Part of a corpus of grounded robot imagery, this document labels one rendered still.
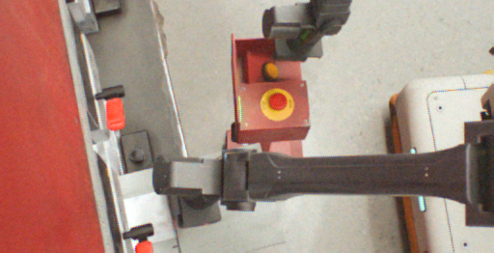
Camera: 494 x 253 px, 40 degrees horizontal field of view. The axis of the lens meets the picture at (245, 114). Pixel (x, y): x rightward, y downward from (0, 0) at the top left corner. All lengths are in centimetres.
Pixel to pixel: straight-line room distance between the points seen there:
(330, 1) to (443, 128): 95
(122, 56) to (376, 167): 75
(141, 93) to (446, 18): 141
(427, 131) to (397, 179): 128
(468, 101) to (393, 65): 39
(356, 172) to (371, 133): 150
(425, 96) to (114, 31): 101
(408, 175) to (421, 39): 171
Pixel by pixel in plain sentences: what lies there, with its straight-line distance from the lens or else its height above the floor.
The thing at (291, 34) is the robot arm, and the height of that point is 99.
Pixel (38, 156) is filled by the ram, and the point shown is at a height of 164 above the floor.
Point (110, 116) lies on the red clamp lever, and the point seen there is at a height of 131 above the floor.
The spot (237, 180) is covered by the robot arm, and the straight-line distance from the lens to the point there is 92.
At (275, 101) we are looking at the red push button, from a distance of 142.
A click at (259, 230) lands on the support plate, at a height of 100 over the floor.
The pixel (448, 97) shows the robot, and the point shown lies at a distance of 208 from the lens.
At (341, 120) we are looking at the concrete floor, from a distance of 228.
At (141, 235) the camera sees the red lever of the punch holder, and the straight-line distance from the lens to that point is 91.
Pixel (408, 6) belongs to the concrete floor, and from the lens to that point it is 248.
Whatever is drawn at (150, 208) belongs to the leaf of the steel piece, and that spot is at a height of 100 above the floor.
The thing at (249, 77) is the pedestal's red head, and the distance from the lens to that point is 150.
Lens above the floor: 216
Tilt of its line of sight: 73 degrees down
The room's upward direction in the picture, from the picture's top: 5 degrees clockwise
